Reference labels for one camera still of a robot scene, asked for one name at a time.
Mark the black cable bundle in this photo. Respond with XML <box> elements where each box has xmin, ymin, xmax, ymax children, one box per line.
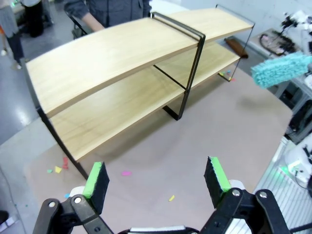
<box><xmin>259</xmin><ymin>33</ymin><xmax>297</xmax><ymax>56</ymax></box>

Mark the person's right forearm dark sleeve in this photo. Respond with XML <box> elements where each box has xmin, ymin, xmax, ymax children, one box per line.
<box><xmin>63</xmin><ymin>0</ymin><xmax>92</xmax><ymax>19</ymax></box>

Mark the brown flat object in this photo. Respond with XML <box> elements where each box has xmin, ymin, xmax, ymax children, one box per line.
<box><xmin>224</xmin><ymin>38</ymin><xmax>249</xmax><ymax>59</ymax></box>

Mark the background person in black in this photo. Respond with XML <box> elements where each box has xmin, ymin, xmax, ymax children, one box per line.
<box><xmin>20</xmin><ymin>0</ymin><xmax>53</xmax><ymax>37</ymax></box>

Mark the background person in grey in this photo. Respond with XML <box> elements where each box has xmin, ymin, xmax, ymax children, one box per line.
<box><xmin>0</xmin><ymin>0</ymin><xmax>25</xmax><ymax>70</ymax></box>

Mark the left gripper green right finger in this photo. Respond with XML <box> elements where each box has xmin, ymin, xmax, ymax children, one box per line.
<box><xmin>199</xmin><ymin>156</ymin><xmax>292</xmax><ymax>234</ymax></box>

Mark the wooden shelf black metal frame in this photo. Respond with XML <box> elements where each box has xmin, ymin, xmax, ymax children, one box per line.
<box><xmin>23</xmin><ymin>12</ymin><xmax>207</xmax><ymax>180</ymax></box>
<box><xmin>150</xmin><ymin>4</ymin><xmax>256</xmax><ymax>121</ymax></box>

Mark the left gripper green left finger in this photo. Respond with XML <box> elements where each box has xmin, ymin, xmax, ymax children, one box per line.
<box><xmin>33</xmin><ymin>161</ymin><xmax>115</xmax><ymax>234</ymax></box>

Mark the white background device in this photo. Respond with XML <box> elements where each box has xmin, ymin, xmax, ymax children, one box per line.
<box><xmin>281</xmin><ymin>9</ymin><xmax>312</xmax><ymax>32</ymax></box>

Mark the person's right hand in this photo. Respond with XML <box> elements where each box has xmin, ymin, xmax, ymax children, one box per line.
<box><xmin>82</xmin><ymin>12</ymin><xmax>105</xmax><ymax>31</ymax></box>

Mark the person in dark jacket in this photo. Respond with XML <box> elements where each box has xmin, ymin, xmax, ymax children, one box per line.
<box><xmin>63</xmin><ymin>0</ymin><xmax>152</xmax><ymax>29</ymax></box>

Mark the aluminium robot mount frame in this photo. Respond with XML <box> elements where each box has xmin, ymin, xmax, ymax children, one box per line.
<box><xmin>253</xmin><ymin>136</ymin><xmax>312</xmax><ymax>234</ymax></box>

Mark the teal microfiber duster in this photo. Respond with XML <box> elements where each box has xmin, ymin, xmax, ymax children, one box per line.
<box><xmin>251</xmin><ymin>52</ymin><xmax>312</xmax><ymax>90</ymax></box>

